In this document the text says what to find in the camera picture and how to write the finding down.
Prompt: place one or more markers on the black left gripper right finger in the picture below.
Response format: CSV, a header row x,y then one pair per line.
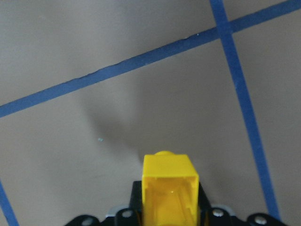
x,y
204,206

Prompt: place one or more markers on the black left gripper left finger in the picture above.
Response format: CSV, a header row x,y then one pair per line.
x,y
135,204

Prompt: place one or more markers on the yellow toy block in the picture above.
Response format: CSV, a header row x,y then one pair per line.
x,y
170,186

